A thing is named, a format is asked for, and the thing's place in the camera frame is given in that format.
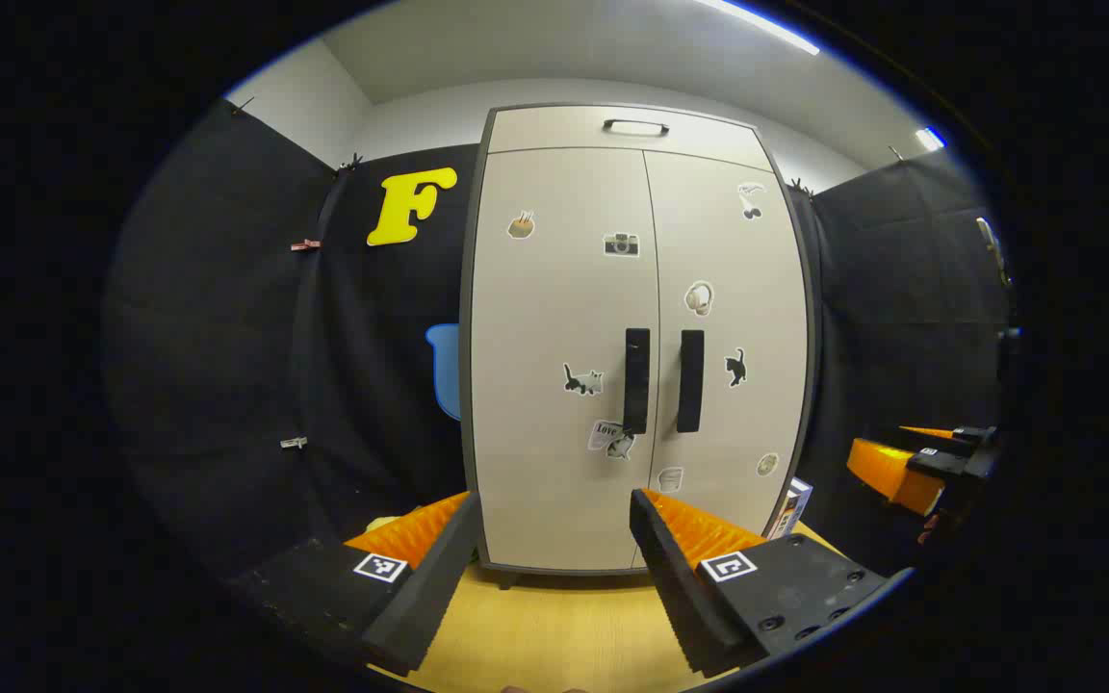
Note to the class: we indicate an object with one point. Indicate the red cloth clip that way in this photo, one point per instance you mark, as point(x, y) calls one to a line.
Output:
point(305, 244)

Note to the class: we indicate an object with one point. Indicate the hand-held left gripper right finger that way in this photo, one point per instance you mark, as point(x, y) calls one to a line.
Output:
point(680, 606)

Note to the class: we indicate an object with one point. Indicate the small ceiling light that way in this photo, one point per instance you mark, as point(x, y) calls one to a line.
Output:
point(930, 138)

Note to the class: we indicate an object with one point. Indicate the headphone sticker shoe cabinet door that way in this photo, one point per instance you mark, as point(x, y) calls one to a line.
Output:
point(766, 289)

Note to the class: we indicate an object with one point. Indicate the yellow plush toy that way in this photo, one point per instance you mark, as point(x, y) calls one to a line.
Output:
point(381, 524)

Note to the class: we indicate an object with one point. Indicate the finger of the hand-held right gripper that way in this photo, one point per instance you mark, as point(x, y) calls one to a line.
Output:
point(891, 474)
point(959, 434)

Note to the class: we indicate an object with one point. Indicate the black backdrop cloth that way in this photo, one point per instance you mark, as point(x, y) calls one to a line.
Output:
point(227, 337)

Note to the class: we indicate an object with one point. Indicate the small white box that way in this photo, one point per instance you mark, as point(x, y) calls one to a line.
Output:
point(795, 500)

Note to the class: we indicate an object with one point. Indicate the camera sticker shoe cabinet door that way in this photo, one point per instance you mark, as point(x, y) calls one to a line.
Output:
point(554, 318)

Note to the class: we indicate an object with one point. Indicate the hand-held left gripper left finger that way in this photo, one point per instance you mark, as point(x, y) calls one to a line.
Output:
point(429, 597)

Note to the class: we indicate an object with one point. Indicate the grey double-door shoe cabinet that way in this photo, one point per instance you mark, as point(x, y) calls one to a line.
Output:
point(554, 130)

